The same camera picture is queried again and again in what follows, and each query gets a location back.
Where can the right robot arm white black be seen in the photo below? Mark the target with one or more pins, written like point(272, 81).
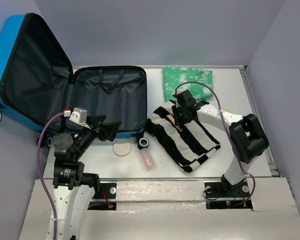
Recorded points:
point(246, 136)

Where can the blue hard-shell suitcase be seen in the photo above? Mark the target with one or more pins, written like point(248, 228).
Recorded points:
point(37, 81)

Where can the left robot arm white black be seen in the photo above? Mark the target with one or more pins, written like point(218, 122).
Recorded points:
point(73, 189)

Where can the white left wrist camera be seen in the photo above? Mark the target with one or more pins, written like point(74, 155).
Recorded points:
point(78, 116)

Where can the round beige compact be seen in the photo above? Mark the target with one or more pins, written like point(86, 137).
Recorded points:
point(225, 109)
point(122, 147)

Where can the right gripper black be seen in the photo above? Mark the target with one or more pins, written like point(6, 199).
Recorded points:
point(178, 120)

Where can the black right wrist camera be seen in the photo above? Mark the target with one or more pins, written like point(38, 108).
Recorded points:
point(185, 99)

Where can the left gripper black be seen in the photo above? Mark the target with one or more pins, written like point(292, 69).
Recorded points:
point(109, 130)

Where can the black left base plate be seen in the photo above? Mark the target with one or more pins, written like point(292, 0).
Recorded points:
point(105, 199)

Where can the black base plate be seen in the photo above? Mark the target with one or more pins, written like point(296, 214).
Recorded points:
point(105, 199)
point(218, 198)

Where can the green tie-dye shorts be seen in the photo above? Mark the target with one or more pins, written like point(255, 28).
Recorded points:
point(173, 76)

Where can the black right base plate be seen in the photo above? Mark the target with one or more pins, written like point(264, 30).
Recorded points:
point(218, 198)

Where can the black and white striped garment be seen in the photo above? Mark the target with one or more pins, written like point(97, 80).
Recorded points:
point(189, 145)

